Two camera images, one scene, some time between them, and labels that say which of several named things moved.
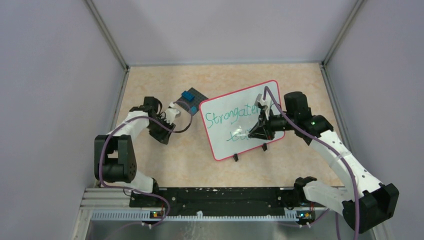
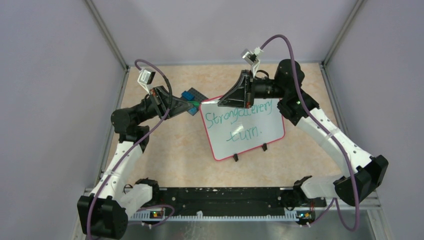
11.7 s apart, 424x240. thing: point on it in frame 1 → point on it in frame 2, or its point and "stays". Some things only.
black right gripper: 262,129 → 241,95
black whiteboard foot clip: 264,147 stays
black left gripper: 163,137 → 162,99
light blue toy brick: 193,110 stays
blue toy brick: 188,95 stays
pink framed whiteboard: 229,117 stays
